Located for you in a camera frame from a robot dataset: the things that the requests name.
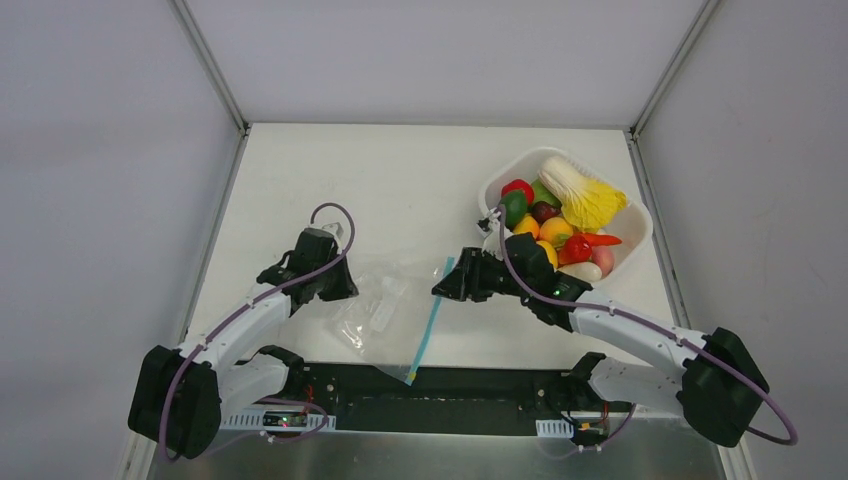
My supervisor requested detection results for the dark green avocado toy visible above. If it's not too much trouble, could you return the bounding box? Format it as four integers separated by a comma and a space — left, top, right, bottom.
499, 190, 528, 230

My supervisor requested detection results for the clear zip top bag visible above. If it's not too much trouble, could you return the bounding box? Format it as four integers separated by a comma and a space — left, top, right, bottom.
327, 256, 456, 386

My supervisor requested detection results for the red apple toy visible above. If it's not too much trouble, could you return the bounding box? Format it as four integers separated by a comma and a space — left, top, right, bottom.
501, 179, 535, 206

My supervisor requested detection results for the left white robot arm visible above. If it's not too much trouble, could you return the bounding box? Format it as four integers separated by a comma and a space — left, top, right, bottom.
128, 223, 358, 459

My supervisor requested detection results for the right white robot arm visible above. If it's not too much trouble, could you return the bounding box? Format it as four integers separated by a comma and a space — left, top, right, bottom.
431, 234, 769, 447

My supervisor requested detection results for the small orange tangerine toy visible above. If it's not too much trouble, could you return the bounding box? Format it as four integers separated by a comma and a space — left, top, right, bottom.
512, 214, 540, 239

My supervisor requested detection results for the orange fruit toy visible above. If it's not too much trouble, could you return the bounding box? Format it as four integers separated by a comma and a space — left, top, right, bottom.
538, 216, 574, 249

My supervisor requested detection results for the dark purple plum toy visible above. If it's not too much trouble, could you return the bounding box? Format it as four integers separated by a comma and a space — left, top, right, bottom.
530, 201, 561, 225

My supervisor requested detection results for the light green fruit toy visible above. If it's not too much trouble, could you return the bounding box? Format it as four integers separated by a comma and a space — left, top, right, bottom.
531, 179, 562, 209

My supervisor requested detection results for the pink peach toy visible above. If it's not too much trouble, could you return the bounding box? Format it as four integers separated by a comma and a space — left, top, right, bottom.
591, 246, 616, 278

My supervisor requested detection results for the yellow napa cabbage toy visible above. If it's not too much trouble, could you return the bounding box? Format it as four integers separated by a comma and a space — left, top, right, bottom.
538, 156, 628, 233

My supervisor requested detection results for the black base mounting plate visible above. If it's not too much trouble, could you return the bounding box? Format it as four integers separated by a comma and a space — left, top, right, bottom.
281, 363, 593, 437

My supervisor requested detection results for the white plastic basin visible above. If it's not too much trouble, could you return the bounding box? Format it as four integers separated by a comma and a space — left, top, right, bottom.
477, 147, 653, 287

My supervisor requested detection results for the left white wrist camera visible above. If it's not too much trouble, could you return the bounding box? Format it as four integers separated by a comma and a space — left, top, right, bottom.
321, 222, 345, 243

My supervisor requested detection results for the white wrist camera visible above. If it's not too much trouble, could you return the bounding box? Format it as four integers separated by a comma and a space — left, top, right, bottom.
321, 222, 345, 243
476, 208, 503, 260

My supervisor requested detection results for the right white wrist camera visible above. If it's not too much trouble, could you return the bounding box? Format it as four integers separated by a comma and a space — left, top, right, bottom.
476, 208, 503, 260

